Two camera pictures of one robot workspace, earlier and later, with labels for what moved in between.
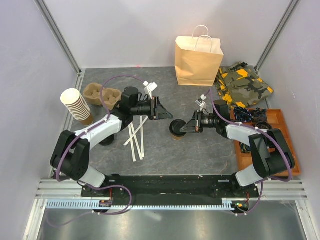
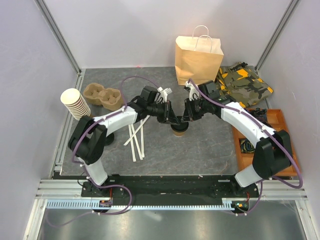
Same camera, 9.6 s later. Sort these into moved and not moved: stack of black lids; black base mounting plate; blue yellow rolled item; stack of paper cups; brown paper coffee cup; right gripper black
Moved: right gripper black; brown paper coffee cup
Not moved: stack of black lids; black base mounting plate; blue yellow rolled item; stack of paper cups
